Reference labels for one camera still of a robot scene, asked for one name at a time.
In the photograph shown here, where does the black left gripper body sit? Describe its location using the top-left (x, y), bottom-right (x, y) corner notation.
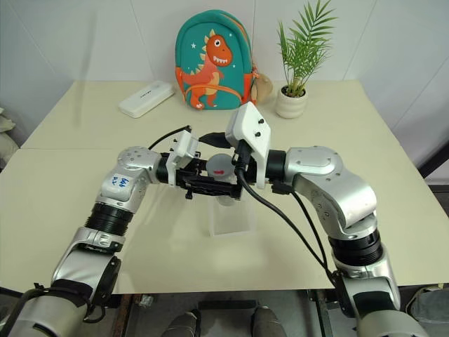
top-left (174, 157), bottom-right (211, 201)

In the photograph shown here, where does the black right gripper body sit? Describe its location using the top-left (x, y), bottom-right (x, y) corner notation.
top-left (229, 139), bottom-right (255, 184)

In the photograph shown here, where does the clear plastic jar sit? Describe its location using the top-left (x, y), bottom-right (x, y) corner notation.
top-left (213, 194), bottom-right (241, 209)

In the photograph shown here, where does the gray jar lid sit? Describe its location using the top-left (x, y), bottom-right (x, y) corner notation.
top-left (206, 154), bottom-right (235, 180)

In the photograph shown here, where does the clear plastic box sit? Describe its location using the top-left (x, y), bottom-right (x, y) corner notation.
top-left (208, 198), bottom-right (256, 237)

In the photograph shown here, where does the teal dinosaur backpack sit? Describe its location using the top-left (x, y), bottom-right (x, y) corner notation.
top-left (174, 9), bottom-right (256, 111)

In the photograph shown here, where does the white rectangular case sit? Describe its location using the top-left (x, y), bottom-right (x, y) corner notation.
top-left (118, 80), bottom-right (175, 119)

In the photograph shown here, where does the white ribbed plant pot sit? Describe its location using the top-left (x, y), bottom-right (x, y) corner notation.
top-left (274, 86), bottom-right (309, 120)

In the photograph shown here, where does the green palm plant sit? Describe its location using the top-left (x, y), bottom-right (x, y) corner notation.
top-left (276, 0), bottom-right (340, 96)

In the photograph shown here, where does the dark rounded shape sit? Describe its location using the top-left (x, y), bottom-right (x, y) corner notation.
top-left (163, 308), bottom-right (203, 337)
top-left (251, 305), bottom-right (286, 337)

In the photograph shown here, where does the white stuffed bag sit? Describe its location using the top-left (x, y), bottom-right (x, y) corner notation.
top-left (0, 104), bottom-right (19, 168)

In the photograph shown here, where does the gray bin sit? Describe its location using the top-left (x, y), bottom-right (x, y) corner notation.
top-left (408, 286), bottom-right (449, 331)

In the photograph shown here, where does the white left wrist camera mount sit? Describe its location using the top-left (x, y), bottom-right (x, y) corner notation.
top-left (166, 128), bottom-right (201, 187)

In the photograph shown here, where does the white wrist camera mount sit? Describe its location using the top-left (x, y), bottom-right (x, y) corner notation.
top-left (166, 128), bottom-right (201, 187)
top-left (224, 101), bottom-right (272, 190)

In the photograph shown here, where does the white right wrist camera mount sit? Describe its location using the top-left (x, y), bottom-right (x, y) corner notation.
top-left (224, 101), bottom-right (272, 190)

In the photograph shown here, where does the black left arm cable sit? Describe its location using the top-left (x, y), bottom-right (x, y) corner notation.
top-left (147, 123), bottom-right (193, 150)

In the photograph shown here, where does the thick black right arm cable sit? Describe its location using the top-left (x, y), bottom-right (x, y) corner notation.
top-left (233, 142), bottom-right (340, 282)

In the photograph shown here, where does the beige plush keychain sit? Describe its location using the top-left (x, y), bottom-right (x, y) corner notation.
top-left (250, 68), bottom-right (275, 105)

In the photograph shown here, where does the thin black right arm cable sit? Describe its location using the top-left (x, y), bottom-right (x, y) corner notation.
top-left (272, 181), bottom-right (338, 279)

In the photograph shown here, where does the black table frame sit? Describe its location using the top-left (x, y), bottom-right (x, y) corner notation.
top-left (105, 287), bottom-right (351, 337)

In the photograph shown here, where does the black stand frame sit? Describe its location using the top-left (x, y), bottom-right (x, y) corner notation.
top-left (416, 86), bottom-right (449, 218)

